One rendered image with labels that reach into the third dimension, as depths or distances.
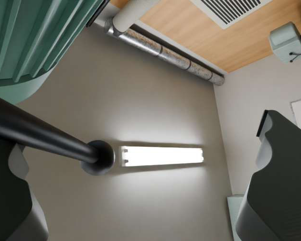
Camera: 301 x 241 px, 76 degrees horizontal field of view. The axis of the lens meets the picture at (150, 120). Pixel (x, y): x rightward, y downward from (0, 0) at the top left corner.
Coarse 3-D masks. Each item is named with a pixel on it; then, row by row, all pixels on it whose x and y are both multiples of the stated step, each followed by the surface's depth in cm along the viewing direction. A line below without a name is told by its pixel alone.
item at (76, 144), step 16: (0, 112) 6; (16, 112) 7; (0, 128) 7; (16, 128) 7; (32, 128) 8; (48, 128) 9; (32, 144) 9; (48, 144) 10; (64, 144) 11; (80, 144) 13; (96, 144) 18; (80, 160) 15; (96, 160) 17; (112, 160) 19
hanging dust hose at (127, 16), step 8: (136, 0) 156; (144, 0) 152; (152, 0) 151; (128, 8) 163; (136, 8) 159; (144, 8) 159; (120, 16) 171; (128, 16) 166; (136, 16) 166; (120, 24) 175; (128, 24) 174
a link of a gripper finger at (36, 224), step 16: (0, 144) 8; (16, 144) 8; (0, 160) 7; (16, 160) 8; (0, 176) 6; (16, 176) 6; (0, 192) 6; (16, 192) 6; (32, 192) 6; (0, 208) 5; (16, 208) 5; (32, 208) 6; (0, 224) 5; (16, 224) 5; (32, 224) 5; (0, 240) 5; (16, 240) 5; (32, 240) 6
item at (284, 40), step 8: (288, 24) 167; (272, 32) 176; (280, 32) 171; (288, 32) 168; (296, 32) 174; (272, 40) 177; (280, 40) 174; (288, 40) 178; (296, 40) 174; (272, 48) 187; (280, 48) 183; (288, 48) 184; (296, 48) 186; (280, 56) 199; (288, 56) 201; (296, 56) 200
